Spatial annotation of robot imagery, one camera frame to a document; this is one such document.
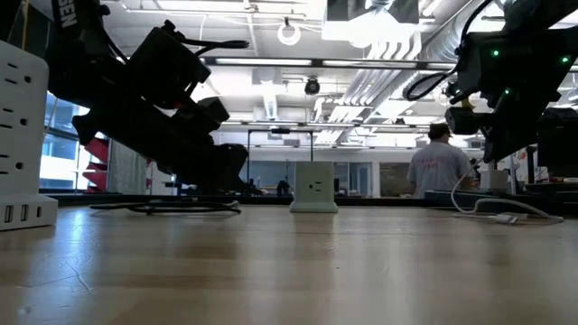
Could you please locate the silver ventilation duct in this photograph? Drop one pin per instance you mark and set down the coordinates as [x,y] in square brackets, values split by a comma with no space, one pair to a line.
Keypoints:
[433,40]

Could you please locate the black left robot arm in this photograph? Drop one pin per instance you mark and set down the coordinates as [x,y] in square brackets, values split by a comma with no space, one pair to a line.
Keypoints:
[86,67]

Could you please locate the black metal table frame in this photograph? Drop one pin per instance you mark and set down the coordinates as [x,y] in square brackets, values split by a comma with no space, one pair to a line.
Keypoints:
[271,200]

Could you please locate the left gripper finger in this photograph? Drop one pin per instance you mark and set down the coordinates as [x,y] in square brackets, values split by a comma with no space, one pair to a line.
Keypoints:
[203,173]
[235,167]

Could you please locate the red storage bin rack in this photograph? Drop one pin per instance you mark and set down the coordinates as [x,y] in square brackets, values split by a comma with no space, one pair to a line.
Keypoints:
[95,151]

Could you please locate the black metal gantry frame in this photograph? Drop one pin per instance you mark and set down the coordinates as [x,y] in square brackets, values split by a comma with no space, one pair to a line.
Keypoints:
[248,153]

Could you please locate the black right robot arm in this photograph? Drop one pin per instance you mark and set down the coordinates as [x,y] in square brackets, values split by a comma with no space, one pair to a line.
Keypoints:
[519,45]

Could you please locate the person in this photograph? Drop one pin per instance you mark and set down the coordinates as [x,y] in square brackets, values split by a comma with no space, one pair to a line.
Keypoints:
[438,167]

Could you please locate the grey hanging cloth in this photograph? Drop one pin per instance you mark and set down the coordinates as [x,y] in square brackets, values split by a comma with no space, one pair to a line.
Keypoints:
[126,173]

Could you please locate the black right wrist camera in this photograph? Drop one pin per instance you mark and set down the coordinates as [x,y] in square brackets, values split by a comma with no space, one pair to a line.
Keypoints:
[463,120]

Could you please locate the black computer monitor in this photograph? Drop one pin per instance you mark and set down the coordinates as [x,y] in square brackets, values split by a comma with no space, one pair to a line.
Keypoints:
[560,149]

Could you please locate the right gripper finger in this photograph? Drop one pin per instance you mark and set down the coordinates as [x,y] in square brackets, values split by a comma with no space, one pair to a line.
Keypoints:
[499,140]

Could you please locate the black ceiling dome camera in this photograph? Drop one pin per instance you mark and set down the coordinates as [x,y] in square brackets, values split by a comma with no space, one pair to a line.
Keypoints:
[312,86]

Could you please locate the long ceiling light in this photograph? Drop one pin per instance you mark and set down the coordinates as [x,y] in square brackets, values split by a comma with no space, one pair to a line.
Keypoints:
[264,62]

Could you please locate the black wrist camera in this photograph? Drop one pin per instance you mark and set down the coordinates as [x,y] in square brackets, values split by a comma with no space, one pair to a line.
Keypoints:
[463,120]
[210,113]

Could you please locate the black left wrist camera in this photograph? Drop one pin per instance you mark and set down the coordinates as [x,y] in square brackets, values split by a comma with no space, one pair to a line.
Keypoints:
[210,113]

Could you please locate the small pale green outlet cube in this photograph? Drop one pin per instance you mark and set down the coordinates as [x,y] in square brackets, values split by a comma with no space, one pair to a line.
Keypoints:
[314,187]

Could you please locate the tall white power strip tower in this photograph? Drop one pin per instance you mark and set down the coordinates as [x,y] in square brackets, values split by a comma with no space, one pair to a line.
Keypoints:
[20,135]

